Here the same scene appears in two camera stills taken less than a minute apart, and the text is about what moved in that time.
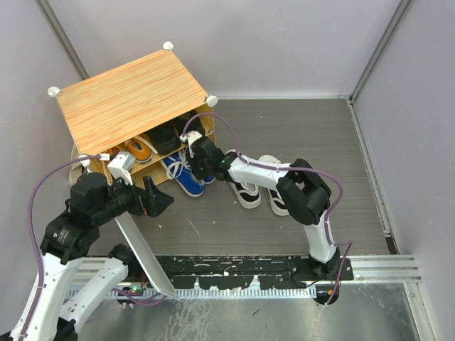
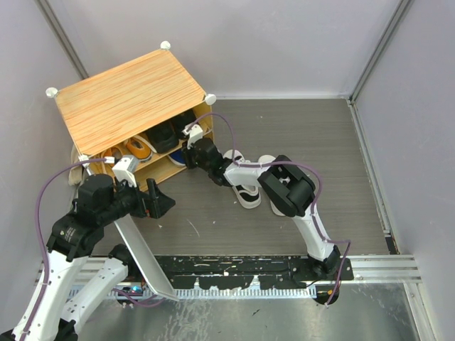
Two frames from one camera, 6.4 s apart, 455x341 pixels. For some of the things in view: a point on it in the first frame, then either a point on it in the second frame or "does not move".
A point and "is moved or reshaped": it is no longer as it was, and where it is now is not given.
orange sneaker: [140, 149] does not move
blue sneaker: [178, 166] is moved or reshaped
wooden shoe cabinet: [133, 114] does not move
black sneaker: [165, 138] does not move
